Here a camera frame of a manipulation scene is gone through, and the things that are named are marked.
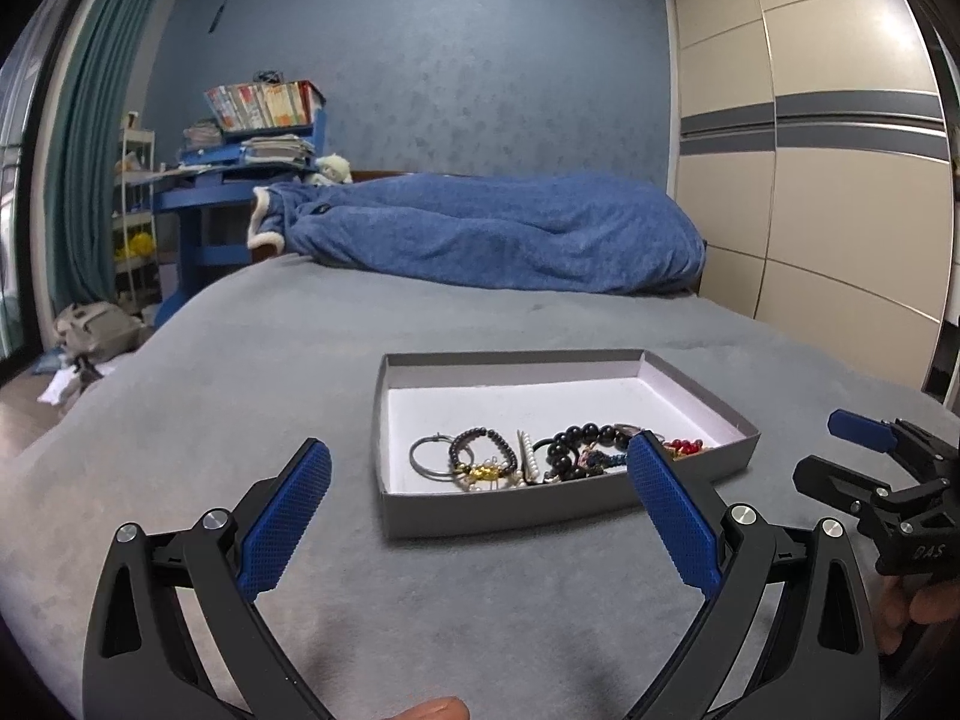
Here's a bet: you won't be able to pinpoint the pink red string bracelets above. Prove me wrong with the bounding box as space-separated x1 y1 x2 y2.
576 425 715 470

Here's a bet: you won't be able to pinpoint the large black bead bracelet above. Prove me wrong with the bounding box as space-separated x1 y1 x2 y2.
545 422 643 478

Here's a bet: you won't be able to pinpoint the pearl bracelet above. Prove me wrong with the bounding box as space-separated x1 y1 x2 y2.
460 427 562 494

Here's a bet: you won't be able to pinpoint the silver hoop bracelet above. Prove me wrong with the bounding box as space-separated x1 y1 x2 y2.
408 432 466 481

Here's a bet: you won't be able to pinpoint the small dark bead necklace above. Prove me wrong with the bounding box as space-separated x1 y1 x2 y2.
447 425 521 483

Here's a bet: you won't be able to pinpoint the person right hand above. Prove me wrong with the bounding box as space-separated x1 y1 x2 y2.
874 577 960 655

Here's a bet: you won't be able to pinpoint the person left hand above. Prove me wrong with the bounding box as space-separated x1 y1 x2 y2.
387 695 470 720

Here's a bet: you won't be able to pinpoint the grey backpack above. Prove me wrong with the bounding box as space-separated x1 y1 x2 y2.
53 301 149 362

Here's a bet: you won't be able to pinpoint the beige sliding wardrobe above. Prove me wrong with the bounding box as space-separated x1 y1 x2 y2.
672 0 953 387

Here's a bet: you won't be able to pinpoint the grey cardboard tray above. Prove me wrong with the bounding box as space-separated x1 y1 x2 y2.
373 349 760 539

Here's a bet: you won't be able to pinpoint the blue fleece blanket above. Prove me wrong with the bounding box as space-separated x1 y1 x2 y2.
247 172 706 294

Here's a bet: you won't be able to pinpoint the blue desk shelf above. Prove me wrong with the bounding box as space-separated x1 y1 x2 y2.
151 109 327 328

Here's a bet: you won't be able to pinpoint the white plush toy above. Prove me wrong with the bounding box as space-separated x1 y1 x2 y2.
308 153 353 187

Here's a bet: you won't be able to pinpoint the stack of papers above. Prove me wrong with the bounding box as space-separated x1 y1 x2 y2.
239 133 314 169

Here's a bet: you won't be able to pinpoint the row of books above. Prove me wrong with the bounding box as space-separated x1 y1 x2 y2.
205 80 325 133

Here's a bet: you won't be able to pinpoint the teal curtain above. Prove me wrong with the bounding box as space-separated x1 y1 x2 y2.
44 0 155 310

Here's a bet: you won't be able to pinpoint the white wire rack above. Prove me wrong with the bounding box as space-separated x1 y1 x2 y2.
112 125 161 314

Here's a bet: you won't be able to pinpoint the window with black frame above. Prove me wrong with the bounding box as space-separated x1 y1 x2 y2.
2 0 76 383

